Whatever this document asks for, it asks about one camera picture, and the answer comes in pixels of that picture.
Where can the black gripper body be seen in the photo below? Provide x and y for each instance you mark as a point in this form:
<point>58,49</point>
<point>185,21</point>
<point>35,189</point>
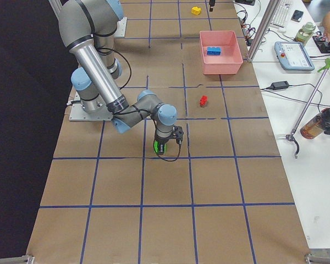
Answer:
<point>160,143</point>

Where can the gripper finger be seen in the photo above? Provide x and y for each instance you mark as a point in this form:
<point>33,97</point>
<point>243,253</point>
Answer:
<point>211,5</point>
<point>161,148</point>

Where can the green toy block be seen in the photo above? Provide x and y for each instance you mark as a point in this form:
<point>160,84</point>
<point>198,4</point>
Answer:
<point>155,149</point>

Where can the blue toy block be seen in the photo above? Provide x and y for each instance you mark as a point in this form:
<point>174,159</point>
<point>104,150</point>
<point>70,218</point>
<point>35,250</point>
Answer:
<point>214,51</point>

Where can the pink plastic box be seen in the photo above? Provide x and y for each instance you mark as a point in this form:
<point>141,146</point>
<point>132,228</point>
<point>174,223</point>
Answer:
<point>230,60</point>

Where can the yellow toy block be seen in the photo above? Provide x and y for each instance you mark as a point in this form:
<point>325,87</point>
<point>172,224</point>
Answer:
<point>196,10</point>

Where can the red toy block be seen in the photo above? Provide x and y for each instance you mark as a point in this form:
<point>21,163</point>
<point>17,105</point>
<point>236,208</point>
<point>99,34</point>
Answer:
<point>203,101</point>

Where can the white keyboard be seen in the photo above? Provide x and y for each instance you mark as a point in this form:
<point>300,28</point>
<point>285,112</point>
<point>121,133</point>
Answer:
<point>281,15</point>

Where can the black smartphone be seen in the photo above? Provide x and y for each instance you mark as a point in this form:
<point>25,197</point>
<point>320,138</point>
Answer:
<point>297,15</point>

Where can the teach pendant tablet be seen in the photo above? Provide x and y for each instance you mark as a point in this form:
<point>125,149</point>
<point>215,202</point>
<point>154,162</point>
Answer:
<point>293,56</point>

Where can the green glass bottle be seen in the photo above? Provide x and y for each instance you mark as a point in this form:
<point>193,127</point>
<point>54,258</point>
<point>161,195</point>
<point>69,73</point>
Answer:
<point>305,33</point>

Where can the black power adapter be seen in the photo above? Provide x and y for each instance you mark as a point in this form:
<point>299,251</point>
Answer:
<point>279,85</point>

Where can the amber water bottle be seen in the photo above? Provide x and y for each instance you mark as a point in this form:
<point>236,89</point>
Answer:
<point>320,123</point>

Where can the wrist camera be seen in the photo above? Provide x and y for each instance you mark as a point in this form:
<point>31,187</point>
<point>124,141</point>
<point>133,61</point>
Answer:
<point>178,134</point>

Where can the aluminium frame post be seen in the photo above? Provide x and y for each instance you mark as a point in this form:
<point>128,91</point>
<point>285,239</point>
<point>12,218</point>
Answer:
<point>264,24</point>

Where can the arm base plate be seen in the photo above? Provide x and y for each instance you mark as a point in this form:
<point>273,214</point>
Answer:
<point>88,111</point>
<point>121,28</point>

